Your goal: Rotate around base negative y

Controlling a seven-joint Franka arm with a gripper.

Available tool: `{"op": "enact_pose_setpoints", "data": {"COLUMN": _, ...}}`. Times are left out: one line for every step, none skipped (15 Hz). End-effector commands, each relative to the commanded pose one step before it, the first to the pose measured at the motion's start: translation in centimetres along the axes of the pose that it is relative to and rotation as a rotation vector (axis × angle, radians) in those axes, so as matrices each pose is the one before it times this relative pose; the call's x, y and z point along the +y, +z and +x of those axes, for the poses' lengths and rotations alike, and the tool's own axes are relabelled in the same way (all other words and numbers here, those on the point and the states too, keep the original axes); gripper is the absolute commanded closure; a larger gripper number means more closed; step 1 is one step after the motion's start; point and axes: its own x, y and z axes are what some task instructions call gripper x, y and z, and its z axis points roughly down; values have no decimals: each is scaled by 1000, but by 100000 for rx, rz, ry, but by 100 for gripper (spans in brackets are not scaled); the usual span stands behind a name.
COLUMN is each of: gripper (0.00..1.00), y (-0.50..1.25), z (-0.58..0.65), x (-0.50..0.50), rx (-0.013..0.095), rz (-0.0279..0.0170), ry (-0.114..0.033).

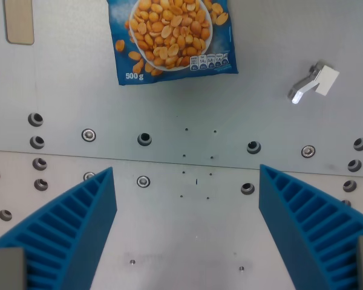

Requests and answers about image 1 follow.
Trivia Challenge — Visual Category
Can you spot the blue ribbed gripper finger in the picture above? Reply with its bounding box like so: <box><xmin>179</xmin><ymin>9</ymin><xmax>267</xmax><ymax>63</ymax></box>
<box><xmin>258</xmin><ymin>164</ymin><xmax>363</xmax><ymax>290</ymax></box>
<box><xmin>0</xmin><ymin>166</ymin><xmax>118</xmax><ymax>290</ymax></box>

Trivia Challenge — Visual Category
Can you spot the blue peanut bag 500 g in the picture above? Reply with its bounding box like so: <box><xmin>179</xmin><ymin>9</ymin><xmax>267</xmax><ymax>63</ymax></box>
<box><xmin>106</xmin><ymin>0</ymin><xmax>240</xmax><ymax>86</ymax></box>

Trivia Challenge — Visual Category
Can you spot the silver metal clamp bracket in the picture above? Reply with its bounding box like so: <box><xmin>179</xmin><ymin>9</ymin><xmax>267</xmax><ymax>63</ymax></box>
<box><xmin>286</xmin><ymin>60</ymin><xmax>341</xmax><ymax>105</ymax></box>

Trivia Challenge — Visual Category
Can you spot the beige rounded wooden insert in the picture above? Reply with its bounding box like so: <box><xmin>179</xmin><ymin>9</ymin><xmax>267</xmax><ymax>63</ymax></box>
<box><xmin>4</xmin><ymin>0</ymin><xmax>35</xmax><ymax>46</ymax></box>

